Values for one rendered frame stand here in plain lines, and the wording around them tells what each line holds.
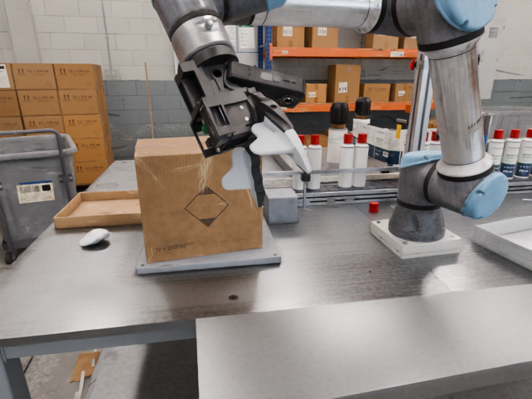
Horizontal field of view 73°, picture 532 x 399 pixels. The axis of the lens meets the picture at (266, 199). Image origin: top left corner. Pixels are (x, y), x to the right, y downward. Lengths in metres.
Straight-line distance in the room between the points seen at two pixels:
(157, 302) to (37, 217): 2.27
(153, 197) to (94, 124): 3.46
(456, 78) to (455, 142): 0.14
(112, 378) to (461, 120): 1.41
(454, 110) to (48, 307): 0.93
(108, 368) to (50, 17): 4.94
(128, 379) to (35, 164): 1.78
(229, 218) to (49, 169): 2.14
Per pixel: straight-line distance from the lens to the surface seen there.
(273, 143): 0.42
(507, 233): 1.32
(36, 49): 5.84
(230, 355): 0.69
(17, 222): 3.06
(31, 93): 4.40
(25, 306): 0.94
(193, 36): 0.50
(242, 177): 0.52
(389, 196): 1.47
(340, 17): 0.80
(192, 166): 0.87
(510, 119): 3.47
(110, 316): 0.83
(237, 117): 0.45
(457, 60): 0.81
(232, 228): 0.94
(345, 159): 1.38
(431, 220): 1.05
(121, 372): 1.62
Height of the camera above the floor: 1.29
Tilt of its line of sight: 19 degrees down
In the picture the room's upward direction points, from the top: straight up
